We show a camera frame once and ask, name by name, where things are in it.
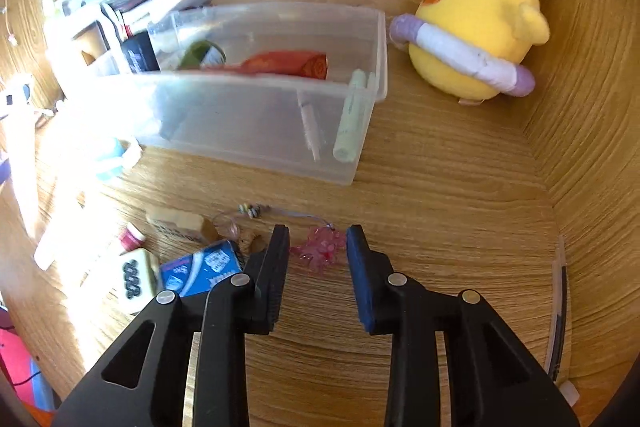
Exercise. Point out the yellow chick plush toy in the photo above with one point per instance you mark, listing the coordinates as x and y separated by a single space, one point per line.
475 32

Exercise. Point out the blue printed packet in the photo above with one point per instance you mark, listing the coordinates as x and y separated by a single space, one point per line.
200 269

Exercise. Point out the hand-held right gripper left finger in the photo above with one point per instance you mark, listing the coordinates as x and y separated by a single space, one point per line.
277 277

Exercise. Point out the small beige box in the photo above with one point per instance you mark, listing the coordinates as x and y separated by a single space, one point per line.
185 222

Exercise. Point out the clear plastic storage box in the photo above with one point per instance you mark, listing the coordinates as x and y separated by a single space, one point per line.
240 122

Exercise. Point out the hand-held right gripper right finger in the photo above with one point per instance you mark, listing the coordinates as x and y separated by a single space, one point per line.
360 277

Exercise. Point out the stack of books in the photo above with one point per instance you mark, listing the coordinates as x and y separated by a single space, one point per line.
80 2

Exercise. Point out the red envelope packet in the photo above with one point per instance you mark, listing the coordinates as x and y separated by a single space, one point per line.
280 62

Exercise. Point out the light green marker pen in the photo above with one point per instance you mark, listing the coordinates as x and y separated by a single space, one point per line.
350 117

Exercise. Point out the white tile with dark print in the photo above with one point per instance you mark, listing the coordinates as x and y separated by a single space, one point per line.
147 267

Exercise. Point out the dark green pump bottle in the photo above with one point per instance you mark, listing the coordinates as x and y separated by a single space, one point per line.
197 53

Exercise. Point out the clear black pen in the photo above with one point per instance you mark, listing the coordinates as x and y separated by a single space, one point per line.
562 287

